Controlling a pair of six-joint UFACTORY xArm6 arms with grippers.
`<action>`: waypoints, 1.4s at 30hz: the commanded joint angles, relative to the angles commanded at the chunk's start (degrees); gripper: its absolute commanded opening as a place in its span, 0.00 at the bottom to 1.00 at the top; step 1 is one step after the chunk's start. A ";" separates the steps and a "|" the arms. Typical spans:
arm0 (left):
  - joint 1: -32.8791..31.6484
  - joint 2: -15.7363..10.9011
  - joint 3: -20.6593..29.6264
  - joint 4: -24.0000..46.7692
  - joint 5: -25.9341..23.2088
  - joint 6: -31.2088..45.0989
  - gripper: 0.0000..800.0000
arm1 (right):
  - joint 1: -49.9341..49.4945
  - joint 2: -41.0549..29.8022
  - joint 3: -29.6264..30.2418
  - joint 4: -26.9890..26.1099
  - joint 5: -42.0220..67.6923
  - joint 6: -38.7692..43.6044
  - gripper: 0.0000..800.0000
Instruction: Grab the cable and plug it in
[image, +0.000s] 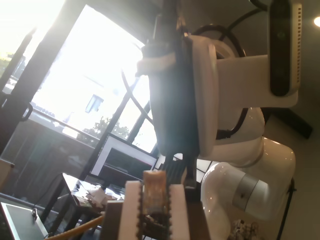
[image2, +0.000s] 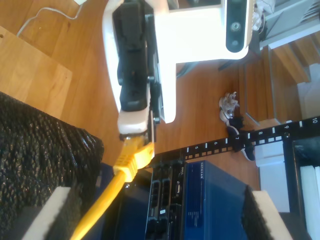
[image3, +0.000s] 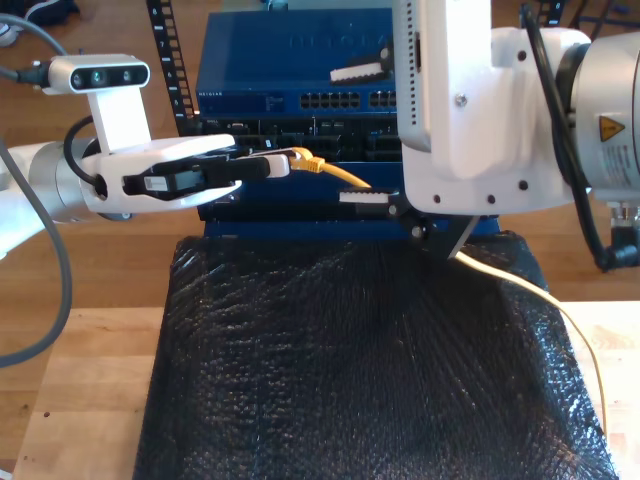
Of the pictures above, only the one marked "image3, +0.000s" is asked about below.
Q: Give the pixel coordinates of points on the black rack server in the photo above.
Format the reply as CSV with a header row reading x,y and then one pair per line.
x,y
350,135

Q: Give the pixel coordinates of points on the small grey object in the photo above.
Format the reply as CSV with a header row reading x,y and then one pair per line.
x,y
277,4

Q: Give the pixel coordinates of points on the dark blue sneaker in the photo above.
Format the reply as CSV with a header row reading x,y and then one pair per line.
x,y
50,6

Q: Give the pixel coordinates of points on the white sneaker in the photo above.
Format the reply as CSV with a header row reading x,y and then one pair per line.
x,y
5,37

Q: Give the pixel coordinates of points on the black bubble wrap mat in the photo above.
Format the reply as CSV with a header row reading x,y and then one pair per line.
x,y
350,400

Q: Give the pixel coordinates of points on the blue rack base plate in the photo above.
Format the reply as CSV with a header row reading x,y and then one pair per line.
x,y
300,230

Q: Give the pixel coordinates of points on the blue Netgear network switch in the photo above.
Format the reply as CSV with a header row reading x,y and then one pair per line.
x,y
275,55

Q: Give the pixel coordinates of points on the black perforated rack post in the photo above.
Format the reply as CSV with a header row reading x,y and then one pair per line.
x,y
167,50
554,12

